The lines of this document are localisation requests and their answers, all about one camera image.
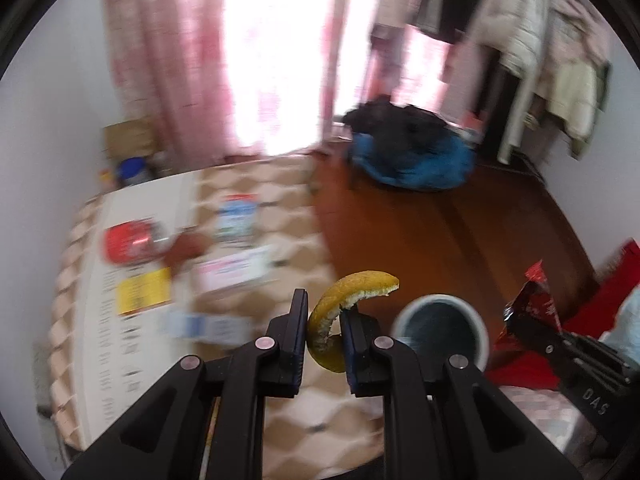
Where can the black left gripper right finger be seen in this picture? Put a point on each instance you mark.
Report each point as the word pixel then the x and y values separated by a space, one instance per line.
pixel 442 418

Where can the pink floral curtain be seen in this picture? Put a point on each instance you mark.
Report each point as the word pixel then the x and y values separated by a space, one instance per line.
pixel 225 78

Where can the pink white tissue box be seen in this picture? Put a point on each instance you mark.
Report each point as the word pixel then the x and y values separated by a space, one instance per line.
pixel 232 271

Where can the brown paper bag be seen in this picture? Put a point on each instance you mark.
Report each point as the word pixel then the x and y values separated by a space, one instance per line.
pixel 133 138

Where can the dark clothes pile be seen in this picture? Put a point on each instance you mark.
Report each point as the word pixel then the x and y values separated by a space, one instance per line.
pixel 407 147

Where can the red crushed soda can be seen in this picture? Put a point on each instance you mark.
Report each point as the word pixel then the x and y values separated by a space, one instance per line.
pixel 134 242

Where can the red blanket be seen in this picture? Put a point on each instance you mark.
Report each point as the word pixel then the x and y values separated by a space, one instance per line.
pixel 528 369

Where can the yellow citrus peel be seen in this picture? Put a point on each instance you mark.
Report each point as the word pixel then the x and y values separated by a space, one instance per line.
pixel 327 348

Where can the blue lid white can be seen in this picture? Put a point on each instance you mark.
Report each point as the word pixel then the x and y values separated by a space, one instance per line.
pixel 133 171

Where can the checkered bed cover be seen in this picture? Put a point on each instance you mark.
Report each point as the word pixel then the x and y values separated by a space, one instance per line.
pixel 101 362

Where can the hanging clothes rack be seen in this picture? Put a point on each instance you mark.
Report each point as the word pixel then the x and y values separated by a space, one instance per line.
pixel 513 66

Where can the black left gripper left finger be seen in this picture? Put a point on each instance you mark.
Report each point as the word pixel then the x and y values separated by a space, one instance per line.
pixel 204 419

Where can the white round trash bin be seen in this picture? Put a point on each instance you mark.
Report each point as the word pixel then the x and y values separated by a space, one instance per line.
pixel 442 325

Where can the red black snack bag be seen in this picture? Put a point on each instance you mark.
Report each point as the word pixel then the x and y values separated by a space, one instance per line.
pixel 532 309

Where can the blue white flat carton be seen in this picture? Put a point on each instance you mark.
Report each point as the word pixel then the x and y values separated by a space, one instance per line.
pixel 228 331

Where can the brown snack wrapper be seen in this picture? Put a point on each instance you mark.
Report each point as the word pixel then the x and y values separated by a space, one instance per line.
pixel 187 245

